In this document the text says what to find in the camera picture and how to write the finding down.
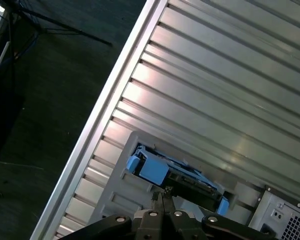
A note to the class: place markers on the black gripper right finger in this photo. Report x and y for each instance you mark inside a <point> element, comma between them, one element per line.
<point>180,225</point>

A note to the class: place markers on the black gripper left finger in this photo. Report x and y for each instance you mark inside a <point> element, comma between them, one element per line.
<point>150,225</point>

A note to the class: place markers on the hard disk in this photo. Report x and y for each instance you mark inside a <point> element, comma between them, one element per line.
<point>152,170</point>

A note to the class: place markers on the grey parts rack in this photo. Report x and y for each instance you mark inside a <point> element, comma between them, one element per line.
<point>117,197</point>

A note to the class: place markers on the black PC case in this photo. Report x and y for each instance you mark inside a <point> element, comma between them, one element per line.
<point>258,212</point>

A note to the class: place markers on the grey power supply unit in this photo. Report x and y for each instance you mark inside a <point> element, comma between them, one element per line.
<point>297,225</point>

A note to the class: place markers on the black tripod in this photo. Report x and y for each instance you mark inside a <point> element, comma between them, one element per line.
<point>12,30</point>

